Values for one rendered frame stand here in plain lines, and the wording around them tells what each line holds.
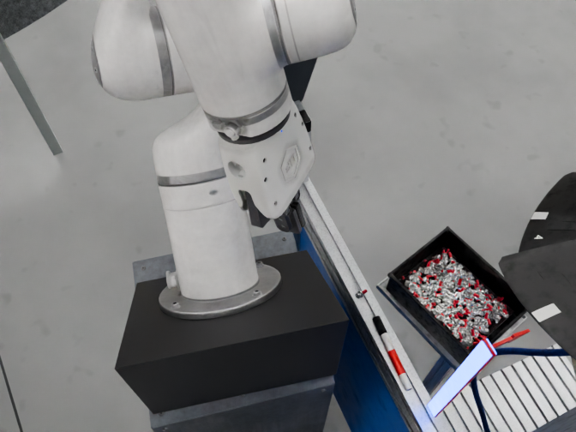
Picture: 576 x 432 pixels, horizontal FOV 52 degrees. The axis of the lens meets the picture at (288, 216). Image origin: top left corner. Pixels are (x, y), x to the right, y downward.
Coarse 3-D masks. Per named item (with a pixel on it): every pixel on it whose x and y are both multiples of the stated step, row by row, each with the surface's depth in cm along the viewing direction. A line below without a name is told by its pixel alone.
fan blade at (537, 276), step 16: (512, 256) 85; (528, 256) 84; (544, 256) 83; (560, 256) 82; (512, 272) 83; (528, 272) 82; (544, 272) 81; (560, 272) 80; (512, 288) 81; (528, 288) 80; (544, 288) 79; (560, 288) 78; (528, 304) 78; (544, 304) 77; (560, 304) 77; (544, 320) 76; (560, 320) 75; (560, 336) 74
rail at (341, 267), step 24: (312, 192) 123; (312, 216) 120; (312, 240) 124; (336, 240) 117; (336, 264) 114; (336, 288) 119; (360, 288) 112; (360, 312) 109; (360, 336) 114; (384, 360) 105; (408, 360) 104; (408, 408) 101
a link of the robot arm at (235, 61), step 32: (160, 0) 45; (192, 0) 44; (224, 0) 44; (256, 0) 46; (192, 32) 46; (224, 32) 46; (256, 32) 46; (192, 64) 49; (224, 64) 48; (256, 64) 48; (288, 64) 50; (224, 96) 50; (256, 96) 51
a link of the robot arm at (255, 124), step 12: (288, 96) 54; (276, 108) 53; (288, 108) 54; (216, 120) 54; (228, 120) 53; (240, 120) 52; (252, 120) 52; (264, 120) 53; (276, 120) 54; (228, 132) 53; (240, 132) 53; (252, 132) 53; (264, 132) 54
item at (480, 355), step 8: (480, 344) 72; (472, 352) 75; (480, 352) 73; (488, 352) 71; (472, 360) 76; (480, 360) 74; (464, 368) 79; (472, 368) 77; (456, 376) 83; (464, 376) 80; (448, 384) 87; (456, 384) 84; (464, 384) 82; (440, 392) 91; (448, 392) 88; (456, 392) 85; (432, 400) 96; (440, 400) 93; (448, 400) 89; (432, 408) 98; (440, 408) 94
